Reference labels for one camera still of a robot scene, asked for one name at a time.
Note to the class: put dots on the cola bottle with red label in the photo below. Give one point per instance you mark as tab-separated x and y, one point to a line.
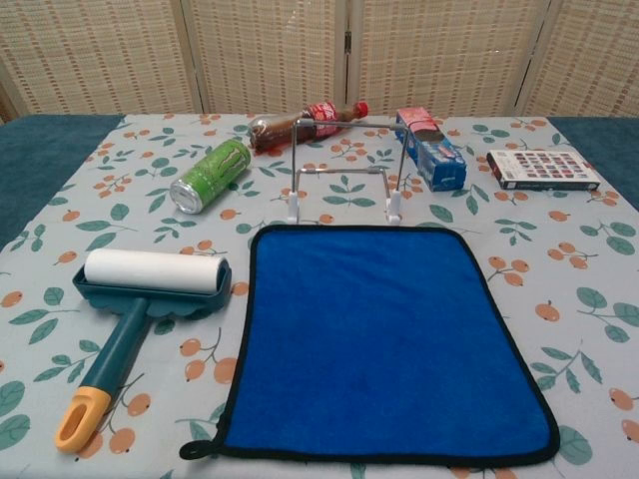
324	117

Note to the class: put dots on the blue microfibre cloth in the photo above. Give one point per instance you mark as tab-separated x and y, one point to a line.
369	339

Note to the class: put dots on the flat box with colour grid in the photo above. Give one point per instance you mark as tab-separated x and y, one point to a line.
544	167

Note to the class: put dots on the clear acrylic stand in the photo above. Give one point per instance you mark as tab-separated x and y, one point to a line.
293	202

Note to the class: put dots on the blue and pink cookie box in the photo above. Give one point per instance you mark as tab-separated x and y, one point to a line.
439	159

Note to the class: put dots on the woven folding screen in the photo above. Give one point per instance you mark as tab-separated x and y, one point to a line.
274	50

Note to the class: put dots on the floral patterned tablecloth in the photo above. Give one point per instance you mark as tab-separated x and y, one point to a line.
449	309

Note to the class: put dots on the green energy drink can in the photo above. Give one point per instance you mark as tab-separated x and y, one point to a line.
209	174

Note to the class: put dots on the teal lint roller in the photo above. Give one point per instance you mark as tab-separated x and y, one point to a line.
150	272

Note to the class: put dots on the teal table cover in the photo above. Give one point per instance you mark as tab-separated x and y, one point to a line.
30	164

